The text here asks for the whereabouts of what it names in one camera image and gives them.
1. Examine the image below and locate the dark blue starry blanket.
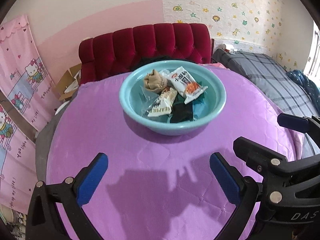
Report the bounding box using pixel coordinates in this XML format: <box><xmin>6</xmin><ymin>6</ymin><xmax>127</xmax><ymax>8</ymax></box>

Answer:
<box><xmin>287</xmin><ymin>69</ymin><xmax>320</xmax><ymax>108</ymax></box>

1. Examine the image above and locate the grey plaid bed cover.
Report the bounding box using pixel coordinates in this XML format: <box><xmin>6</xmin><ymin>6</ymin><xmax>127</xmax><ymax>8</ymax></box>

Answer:
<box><xmin>211</xmin><ymin>48</ymin><xmax>320</xmax><ymax>156</ymax></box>

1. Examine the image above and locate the pink Hello Kitty curtain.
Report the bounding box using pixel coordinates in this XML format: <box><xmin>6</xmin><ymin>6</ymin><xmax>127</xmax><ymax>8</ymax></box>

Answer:
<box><xmin>1</xmin><ymin>15</ymin><xmax>61</xmax><ymax>213</ymax></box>

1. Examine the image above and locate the purple quilted table cover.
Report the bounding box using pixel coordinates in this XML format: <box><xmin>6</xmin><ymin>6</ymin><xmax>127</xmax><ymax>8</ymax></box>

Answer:
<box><xmin>42</xmin><ymin>67</ymin><xmax>303</xmax><ymax>239</ymax></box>

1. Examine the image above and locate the beige brown sock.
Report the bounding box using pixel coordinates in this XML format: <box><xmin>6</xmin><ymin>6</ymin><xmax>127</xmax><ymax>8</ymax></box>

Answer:
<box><xmin>143</xmin><ymin>69</ymin><xmax>168</xmax><ymax>94</ymax></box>

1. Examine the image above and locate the beige oatmeal sachet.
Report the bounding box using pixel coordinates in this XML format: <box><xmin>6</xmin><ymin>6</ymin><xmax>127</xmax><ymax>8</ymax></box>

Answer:
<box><xmin>148</xmin><ymin>87</ymin><xmax>177</xmax><ymax>118</ymax></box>

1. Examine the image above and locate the clear zip bag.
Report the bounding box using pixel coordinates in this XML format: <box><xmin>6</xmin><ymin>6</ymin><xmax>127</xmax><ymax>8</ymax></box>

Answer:
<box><xmin>140</xmin><ymin>86</ymin><xmax>158</xmax><ymax>117</ymax></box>

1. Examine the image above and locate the cardboard box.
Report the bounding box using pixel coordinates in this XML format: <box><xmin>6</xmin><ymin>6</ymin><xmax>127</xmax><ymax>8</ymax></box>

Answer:
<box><xmin>56</xmin><ymin>64</ymin><xmax>82</xmax><ymax>102</ymax></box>

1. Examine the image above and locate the red velvet tufted sofa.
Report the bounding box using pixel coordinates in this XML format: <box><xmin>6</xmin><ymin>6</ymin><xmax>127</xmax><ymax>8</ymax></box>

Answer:
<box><xmin>79</xmin><ymin>23</ymin><xmax>213</xmax><ymax>84</ymax></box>

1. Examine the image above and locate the white spicy snack packet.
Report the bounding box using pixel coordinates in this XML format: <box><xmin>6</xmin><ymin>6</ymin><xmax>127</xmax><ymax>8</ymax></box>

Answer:
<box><xmin>167</xmin><ymin>66</ymin><xmax>208</xmax><ymax>104</ymax></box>

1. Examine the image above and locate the teal plastic basin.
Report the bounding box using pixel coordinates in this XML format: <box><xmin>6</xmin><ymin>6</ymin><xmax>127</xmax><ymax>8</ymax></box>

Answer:
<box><xmin>119</xmin><ymin>60</ymin><xmax>227</xmax><ymax>135</ymax></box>

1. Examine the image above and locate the black glove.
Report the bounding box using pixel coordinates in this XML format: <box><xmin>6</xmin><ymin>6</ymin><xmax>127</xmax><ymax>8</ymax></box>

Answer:
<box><xmin>170</xmin><ymin>101</ymin><xmax>194</xmax><ymax>124</ymax></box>

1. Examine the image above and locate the white plastic bag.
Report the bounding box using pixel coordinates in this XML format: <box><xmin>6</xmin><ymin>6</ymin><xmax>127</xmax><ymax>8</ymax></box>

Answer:
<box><xmin>159</xmin><ymin>69</ymin><xmax>170</xmax><ymax>80</ymax></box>

